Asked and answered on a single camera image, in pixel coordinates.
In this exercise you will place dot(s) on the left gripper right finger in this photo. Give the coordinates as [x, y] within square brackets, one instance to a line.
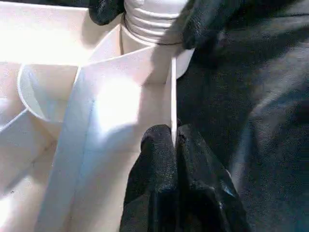
[207, 193]

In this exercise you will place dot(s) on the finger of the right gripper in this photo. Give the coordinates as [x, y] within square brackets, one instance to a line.
[105, 9]
[207, 19]

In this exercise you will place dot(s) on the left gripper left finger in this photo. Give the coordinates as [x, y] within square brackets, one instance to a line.
[154, 188]

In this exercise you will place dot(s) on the white plastic table leg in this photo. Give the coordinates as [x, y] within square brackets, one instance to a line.
[152, 19]

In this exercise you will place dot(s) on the white plastic table top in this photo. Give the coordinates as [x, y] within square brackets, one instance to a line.
[48, 43]

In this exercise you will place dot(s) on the black plastic mat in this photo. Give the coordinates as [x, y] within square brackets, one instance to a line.
[256, 121]

